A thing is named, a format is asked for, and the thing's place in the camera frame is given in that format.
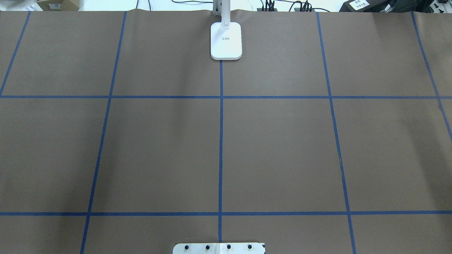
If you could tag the brown cardboard box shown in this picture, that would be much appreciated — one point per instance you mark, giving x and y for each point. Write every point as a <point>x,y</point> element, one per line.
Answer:
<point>59,5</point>

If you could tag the white desk lamp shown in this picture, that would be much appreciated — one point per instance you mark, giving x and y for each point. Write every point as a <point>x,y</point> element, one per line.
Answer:
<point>225,35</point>

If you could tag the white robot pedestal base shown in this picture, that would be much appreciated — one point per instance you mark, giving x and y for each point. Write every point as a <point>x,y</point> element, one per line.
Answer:
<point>220,248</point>

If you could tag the black labelled box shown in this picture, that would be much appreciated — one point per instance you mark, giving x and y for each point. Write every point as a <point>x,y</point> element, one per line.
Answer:
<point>360,5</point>

